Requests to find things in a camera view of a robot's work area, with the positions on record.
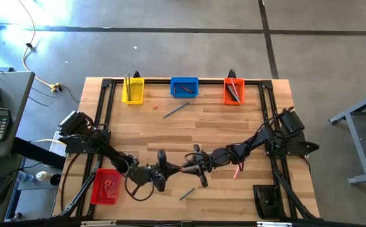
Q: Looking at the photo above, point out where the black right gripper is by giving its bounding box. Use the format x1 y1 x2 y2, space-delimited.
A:
182 144 217 188

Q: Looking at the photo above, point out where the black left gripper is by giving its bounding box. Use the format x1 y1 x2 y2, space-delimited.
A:
147 150 183 192

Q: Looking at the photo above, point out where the green Madisi crayon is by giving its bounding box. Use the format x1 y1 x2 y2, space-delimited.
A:
178 187 197 201

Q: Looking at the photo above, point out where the dark teal pen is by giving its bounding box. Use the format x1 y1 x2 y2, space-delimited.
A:
226 84 239 103

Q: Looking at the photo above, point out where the blue pencil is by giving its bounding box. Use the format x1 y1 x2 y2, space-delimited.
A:
163 102 190 120

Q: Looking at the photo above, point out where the blue plastic basket bin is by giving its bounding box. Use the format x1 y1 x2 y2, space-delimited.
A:
169 77 200 99

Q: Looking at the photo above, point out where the red plastic basket bin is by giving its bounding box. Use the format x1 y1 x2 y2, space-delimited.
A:
90 168 122 206

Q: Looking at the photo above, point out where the orange plastic basket bin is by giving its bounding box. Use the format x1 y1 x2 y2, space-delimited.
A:
223 78 246 106

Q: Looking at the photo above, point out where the black plastic cradle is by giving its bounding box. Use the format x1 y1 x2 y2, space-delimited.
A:
253 184 283 221

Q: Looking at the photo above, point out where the yellow plastic basket bin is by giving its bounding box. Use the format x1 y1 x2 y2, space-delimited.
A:
121 78 146 105

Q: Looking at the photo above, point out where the black diagonal strut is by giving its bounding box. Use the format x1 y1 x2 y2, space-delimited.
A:
56 172 96 218

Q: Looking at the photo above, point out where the black round lid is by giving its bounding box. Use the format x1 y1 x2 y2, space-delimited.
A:
49 173 62 186

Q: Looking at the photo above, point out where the small white bottle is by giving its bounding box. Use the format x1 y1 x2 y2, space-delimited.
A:
35 170 52 182

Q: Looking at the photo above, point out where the black desk beam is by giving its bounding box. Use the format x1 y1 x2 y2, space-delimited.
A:
11 137 67 171

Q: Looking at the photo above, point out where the clear plastic water bottle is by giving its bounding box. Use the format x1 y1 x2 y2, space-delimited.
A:
15 170 35 184

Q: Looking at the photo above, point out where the grey desk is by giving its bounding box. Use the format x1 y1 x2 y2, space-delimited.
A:
0 71 36 158

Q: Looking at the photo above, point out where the black computer mouse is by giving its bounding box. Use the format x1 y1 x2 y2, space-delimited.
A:
0 174 14 207

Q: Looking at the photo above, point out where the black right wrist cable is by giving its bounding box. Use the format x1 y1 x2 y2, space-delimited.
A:
184 151 217 166

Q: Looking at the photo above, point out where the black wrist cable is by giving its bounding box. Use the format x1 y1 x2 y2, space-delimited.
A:
124 157 156 202
184 151 217 166

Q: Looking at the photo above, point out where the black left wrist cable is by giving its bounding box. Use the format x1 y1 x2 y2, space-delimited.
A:
124 157 156 202

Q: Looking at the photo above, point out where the black aluminium table frame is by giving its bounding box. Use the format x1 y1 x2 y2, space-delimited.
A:
75 78 319 221

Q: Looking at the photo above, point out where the silver metal bracket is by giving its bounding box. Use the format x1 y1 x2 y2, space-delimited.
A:
80 220 117 227
256 221 293 227

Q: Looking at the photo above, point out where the black cable bundle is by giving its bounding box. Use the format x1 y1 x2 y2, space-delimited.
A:
270 156 317 221

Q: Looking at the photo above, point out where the white cable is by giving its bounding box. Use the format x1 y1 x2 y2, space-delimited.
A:
36 137 67 146

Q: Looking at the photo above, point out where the yellow extension cable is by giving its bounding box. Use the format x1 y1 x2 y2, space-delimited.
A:
18 0 61 93

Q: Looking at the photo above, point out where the grey metal table frame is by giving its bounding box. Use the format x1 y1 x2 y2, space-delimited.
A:
328 89 366 186

